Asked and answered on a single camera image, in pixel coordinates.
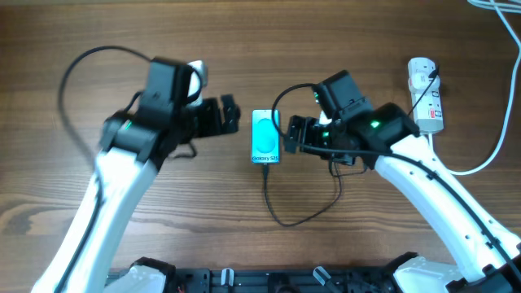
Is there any black USB charger cable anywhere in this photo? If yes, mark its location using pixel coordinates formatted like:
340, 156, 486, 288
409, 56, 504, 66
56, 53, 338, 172
261, 63, 444, 228

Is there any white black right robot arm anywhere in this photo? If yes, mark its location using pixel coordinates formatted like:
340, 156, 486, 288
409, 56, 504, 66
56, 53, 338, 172
282, 70, 520, 292

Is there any blue Galaxy smartphone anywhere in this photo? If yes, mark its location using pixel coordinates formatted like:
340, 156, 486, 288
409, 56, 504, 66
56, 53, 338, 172
251, 109, 280, 164

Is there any white power strip cord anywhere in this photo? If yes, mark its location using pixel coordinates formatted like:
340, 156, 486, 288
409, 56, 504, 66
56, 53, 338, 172
427, 0, 521, 177

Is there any white USB charger plug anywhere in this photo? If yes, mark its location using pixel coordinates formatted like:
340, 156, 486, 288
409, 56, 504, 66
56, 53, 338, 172
408, 70, 440, 94

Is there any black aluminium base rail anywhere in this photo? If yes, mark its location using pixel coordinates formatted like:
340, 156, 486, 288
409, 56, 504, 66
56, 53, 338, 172
162, 266, 400, 293

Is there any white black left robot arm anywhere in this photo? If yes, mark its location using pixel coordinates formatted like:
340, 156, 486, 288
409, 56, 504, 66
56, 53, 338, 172
33, 58, 240, 292

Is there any white power strip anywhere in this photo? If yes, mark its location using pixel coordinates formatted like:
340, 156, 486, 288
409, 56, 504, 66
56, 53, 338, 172
407, 57, 444, 134

